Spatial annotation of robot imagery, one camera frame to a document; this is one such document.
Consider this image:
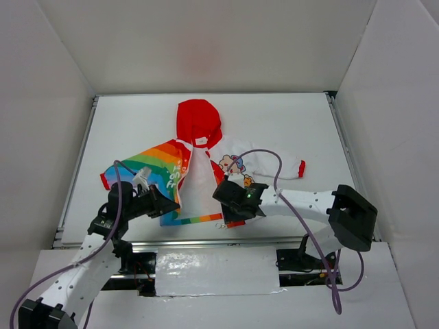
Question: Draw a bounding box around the rainbow and white hooded jacket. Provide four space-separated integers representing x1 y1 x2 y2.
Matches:
100 99 306 228

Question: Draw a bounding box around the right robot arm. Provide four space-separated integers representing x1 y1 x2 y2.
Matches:
213 180 378 268

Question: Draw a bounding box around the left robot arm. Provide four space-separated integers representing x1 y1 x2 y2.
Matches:
10 182 180 328

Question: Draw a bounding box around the white foil-covered plate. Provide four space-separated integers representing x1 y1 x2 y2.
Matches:
155 247 281 297

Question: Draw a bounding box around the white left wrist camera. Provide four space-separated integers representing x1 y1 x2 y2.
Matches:
132 167 152 194

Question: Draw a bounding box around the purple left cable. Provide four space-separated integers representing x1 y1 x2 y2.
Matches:
9 159 145 329

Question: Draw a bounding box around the purple cable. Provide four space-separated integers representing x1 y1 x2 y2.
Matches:
9 159 145 329
230 149 365 315

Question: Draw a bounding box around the aluminium table frame rail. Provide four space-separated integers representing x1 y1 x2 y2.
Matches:
123 236 302 249

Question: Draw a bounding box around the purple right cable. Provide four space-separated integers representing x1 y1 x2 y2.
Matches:
230 149 365 315

